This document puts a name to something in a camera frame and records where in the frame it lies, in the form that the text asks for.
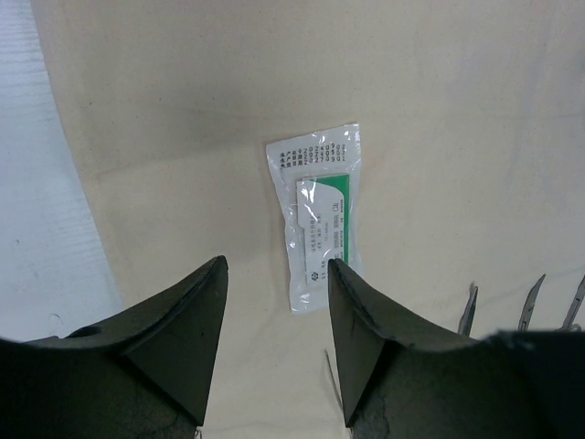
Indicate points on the steel needle holder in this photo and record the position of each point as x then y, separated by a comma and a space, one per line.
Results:
529, 305

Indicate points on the steel tweezers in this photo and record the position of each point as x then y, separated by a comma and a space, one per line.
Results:
466, 320

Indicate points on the beige surgical wrap cloth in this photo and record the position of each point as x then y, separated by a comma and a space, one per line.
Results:
471, 116

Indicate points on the steel scalpel handle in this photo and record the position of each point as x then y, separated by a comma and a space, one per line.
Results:
332, 379

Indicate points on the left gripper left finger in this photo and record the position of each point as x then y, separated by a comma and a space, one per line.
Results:
143, 373

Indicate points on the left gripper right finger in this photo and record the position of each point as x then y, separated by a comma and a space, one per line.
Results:
401, 376

